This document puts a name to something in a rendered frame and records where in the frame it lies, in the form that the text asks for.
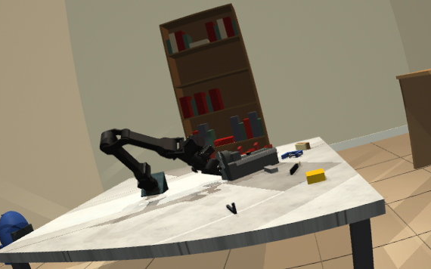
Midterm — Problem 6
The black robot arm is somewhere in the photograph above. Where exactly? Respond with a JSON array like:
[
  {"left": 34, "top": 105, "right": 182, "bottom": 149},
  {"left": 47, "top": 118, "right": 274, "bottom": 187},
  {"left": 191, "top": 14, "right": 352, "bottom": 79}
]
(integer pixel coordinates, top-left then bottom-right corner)
[{"left": 100, "top": 128, "right": 215, "bottom": 194}]

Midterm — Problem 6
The blue c-clamp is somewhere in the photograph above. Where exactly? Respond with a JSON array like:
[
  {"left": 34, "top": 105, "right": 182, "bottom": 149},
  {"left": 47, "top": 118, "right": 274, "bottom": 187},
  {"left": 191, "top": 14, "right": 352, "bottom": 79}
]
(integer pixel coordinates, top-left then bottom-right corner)
[{"left": 281, "top": 150, "right": 303, "bottom": 159}]

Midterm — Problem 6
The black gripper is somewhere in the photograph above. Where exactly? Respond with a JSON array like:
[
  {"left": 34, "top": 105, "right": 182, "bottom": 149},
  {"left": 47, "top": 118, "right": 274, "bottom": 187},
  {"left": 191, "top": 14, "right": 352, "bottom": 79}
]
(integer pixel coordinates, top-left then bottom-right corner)
[{"left": 188, "top": 153, "right": 222, "bottom": 176}]

